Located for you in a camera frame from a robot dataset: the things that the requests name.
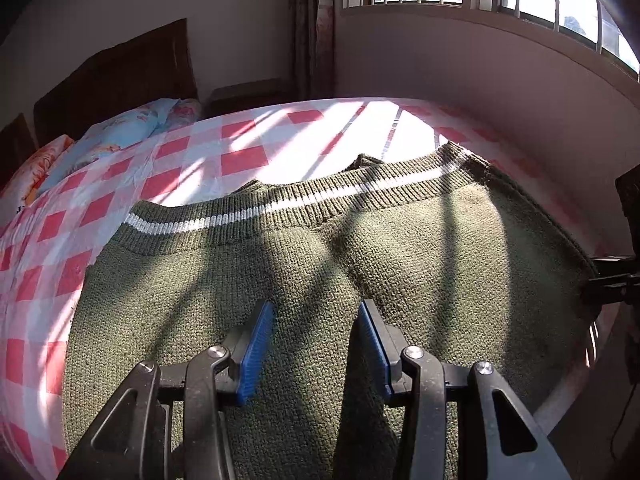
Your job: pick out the orange floral pillow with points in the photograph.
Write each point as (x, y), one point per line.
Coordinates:
(30, 175)

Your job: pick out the large dark wooden headboard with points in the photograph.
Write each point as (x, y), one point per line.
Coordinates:
(120, 80)

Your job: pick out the red white checked bed sheet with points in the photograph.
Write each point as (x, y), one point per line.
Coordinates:
(190, 155)

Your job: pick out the small dark wooden headboard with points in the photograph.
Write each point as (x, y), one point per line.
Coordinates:
(15, 150)

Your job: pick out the patterned curtain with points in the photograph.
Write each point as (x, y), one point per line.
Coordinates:
(312, 30)

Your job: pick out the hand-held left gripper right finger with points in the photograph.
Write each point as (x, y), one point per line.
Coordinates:
(376, 350)

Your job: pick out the green knit sweater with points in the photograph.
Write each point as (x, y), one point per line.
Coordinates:
(310, 260)

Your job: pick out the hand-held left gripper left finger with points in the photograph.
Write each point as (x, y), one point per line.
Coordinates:
(255, 350)

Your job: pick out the pink floral pillow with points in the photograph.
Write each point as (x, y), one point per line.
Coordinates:
(186, 112)

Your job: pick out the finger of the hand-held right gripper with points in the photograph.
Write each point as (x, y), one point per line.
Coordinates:
(632, 210)
(617, 280)

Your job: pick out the dark wooden nightstand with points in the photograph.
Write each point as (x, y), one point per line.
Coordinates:
(245, 97)

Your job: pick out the light blue floral pillow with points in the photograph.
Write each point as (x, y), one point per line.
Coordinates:
(115, 132)

